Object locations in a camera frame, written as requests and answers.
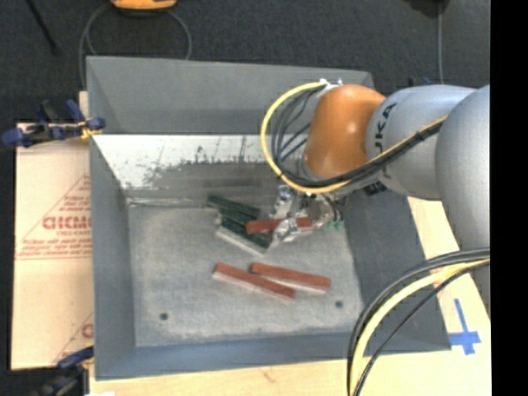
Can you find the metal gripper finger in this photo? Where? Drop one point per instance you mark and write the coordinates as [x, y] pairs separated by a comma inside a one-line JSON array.
[[285, 229], [284, 200]]

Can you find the red-brown block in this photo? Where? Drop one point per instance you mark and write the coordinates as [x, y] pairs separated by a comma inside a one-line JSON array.
[[297, 278], [260, 226], [251, 281]]

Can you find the dark green flat block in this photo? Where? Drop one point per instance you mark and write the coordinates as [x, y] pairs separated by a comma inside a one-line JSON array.
[[233, 205], [243, 233]]

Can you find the grey metal bin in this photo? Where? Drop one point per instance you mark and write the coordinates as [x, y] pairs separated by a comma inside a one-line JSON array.
[[185, 287]]

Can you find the brown cardboard board, red print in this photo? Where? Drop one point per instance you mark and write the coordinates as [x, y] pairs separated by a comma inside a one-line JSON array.
[[49, 279]]

